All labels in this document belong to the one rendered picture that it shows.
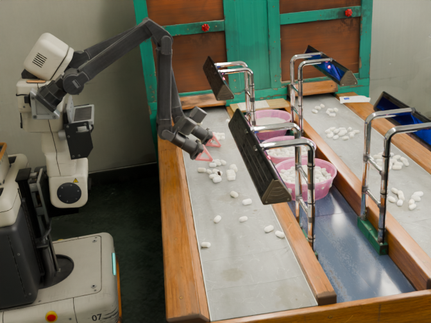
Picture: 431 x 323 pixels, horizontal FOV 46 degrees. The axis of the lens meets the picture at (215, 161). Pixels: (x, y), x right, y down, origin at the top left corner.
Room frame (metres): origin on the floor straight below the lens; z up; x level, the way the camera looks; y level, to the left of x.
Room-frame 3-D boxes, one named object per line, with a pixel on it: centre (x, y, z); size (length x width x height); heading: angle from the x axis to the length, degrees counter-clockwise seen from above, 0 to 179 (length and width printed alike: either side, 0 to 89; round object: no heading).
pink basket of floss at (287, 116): (2.62, -0.31, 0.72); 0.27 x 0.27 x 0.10
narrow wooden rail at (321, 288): (2.01, -0.20, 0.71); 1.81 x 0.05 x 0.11; 5
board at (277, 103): (2.84, -0.29, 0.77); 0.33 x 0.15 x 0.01; 95
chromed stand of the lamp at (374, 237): (1.50, -0.60, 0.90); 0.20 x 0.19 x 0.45; 5
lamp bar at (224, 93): (2.43, -0.04, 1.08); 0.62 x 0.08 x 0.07; 5
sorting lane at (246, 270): (1.99, -0.02, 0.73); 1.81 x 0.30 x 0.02; 5
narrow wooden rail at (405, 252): (2.04, -0.52, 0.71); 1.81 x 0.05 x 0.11; 5
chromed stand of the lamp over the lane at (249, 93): (2.43, -0.12, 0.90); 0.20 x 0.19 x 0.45; 5
